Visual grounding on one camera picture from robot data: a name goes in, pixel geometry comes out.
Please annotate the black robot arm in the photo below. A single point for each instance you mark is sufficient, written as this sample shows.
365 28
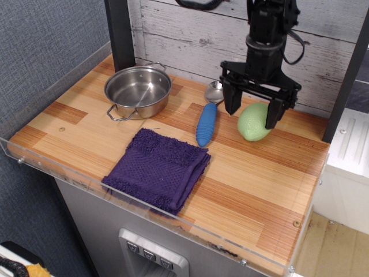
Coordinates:
270 22

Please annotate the silver dispenser button panel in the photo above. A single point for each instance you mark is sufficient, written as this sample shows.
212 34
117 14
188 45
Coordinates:
146 258

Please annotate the blue handled metal spoon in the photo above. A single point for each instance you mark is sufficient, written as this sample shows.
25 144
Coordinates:
206 124

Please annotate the black vertical post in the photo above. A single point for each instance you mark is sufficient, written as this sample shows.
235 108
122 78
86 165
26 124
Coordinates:
121 40
348 81

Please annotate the stainless steel pot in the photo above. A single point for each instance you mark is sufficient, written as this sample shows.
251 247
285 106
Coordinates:
138 92

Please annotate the purple folded towel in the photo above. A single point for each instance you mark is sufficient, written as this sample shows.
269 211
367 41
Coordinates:
158 170

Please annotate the black left vertical post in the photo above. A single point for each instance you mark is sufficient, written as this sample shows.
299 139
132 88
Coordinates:
121 40

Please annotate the clear acrylic table guard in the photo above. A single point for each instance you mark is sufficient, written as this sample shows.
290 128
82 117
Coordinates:
249 203

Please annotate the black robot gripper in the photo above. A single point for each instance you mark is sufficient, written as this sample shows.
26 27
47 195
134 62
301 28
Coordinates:
260 75

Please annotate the grey toy fridge cabinet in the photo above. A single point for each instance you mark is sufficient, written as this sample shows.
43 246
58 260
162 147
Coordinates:
98 220

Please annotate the green toy lime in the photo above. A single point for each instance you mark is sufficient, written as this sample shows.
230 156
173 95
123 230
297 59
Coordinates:
252 121

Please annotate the black right vertical post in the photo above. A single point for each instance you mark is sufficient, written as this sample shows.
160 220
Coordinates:
348 81

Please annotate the white toy appliance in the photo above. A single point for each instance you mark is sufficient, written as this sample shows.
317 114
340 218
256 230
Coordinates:
342 191

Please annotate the yellow object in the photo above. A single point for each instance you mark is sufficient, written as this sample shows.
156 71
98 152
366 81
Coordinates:
36 270

